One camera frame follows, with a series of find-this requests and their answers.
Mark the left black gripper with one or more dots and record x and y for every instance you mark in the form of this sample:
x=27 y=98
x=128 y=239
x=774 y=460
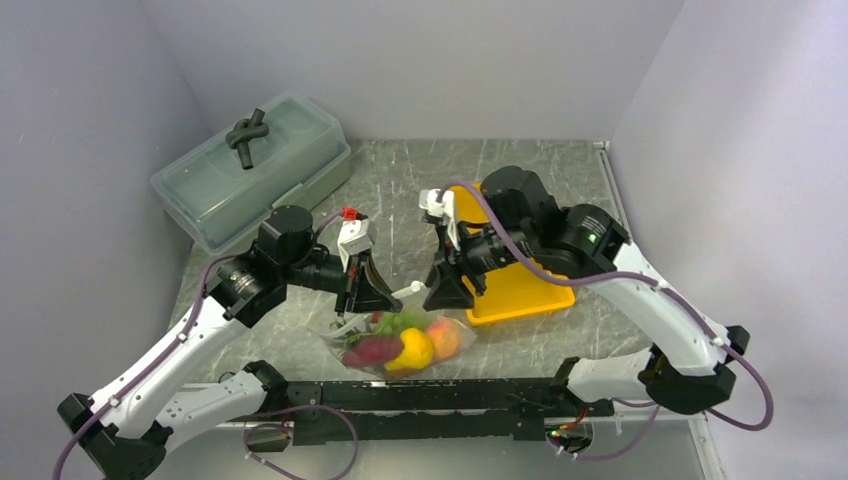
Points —
x=362 y=295

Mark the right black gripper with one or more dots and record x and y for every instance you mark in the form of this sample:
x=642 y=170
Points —
x=447 y=287

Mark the green toy grapes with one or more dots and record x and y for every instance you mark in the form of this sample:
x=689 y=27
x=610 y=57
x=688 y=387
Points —
x=395 y=323

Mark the toy peach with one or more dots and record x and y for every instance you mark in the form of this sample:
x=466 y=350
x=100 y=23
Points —
x=446 y=337

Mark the purple toy sweet potato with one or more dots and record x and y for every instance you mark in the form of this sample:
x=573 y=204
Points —
x=372 y=351

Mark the clear zip top bag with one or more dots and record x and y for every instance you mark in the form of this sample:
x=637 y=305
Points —
x=343 y=333

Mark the yellow toy pear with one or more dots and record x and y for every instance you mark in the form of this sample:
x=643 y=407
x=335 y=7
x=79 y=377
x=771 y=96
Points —
x=417 y=352

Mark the yellow plastic tray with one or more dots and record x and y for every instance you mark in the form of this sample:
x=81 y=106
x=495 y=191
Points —
x=512 y=292

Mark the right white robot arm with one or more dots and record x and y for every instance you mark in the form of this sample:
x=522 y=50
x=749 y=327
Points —
x=686 y=367

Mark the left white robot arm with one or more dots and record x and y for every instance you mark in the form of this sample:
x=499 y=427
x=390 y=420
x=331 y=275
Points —
x=129 y=426

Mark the clear lidded storage box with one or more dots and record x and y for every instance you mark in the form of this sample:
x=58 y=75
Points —
x=304 y=159

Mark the black knotted foam tube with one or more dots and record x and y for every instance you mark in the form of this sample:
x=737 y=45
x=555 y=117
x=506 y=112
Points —
x=244 y=131

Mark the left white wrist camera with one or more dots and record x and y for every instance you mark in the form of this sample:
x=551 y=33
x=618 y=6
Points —
x=357 y=235

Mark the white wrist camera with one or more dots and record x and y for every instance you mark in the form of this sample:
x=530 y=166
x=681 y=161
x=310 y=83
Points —
x=440 y=209
x=357 y=235

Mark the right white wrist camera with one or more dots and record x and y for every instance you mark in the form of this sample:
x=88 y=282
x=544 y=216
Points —
x=440 y=209

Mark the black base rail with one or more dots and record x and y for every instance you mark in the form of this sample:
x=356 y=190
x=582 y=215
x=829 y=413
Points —
x=523 y=409

